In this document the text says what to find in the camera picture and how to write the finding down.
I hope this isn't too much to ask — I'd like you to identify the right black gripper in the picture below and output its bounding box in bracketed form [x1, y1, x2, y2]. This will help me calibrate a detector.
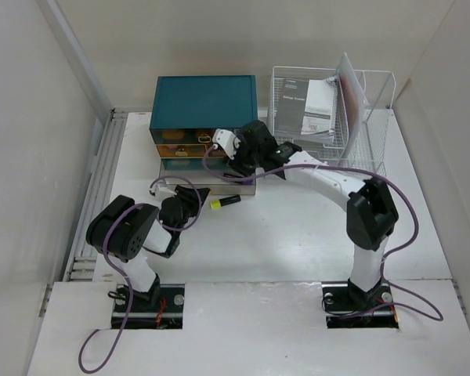
[222, 139, 262, 179]

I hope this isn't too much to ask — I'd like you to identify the grey setup guide booklet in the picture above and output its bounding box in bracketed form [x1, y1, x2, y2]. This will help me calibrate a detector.
[273, 76, 338, 144]

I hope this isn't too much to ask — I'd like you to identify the clear mesh zip pouch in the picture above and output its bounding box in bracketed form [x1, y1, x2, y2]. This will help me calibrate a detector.
[337, 52, 368, 160]

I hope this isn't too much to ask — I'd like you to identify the black purple marker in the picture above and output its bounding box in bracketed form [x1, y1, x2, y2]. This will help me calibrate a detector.
[222, 173, 250, 185]

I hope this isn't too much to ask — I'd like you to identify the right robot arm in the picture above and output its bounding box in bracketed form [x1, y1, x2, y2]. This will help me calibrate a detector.
[214, 121, 399, 309]

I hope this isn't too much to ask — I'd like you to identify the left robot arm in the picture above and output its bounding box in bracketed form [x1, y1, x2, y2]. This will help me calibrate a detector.
[85, 186, 211, 313]

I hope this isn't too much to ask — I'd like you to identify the black yellow highlighter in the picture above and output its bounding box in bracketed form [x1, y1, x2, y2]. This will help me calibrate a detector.
[210, 195, 241, 210]

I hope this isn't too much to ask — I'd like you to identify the teal drawer organizer box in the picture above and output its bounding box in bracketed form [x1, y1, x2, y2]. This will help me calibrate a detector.
[149, 74, 258, 171]

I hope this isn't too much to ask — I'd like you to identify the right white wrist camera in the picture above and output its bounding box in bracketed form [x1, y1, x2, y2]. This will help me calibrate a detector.
[212, 128, 240, 160]

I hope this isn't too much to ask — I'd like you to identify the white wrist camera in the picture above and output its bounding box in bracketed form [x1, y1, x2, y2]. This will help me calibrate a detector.
[149, 183, 176, 201]
[212, 128, 240, 160]

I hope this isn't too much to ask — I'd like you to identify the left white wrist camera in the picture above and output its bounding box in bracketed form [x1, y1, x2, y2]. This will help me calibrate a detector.
[149, 183, 176, 201]

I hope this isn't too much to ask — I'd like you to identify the white wire file rack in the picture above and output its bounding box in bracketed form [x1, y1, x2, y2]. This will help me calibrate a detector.
[266, 67, 396, 175]

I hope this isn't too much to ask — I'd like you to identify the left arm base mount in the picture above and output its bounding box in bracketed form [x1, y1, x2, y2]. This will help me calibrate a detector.
[107, 284, 186, 330]

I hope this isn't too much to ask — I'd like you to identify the aluminium frame rail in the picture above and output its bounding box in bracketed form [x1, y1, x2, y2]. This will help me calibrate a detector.
[53, 109, 128, 283]

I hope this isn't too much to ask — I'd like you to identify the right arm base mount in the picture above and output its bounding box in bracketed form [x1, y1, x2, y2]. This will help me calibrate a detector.
[321, 281, 399, 329]

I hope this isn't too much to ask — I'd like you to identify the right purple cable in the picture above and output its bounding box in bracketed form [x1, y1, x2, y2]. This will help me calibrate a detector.
[201, 143, 444, 323]

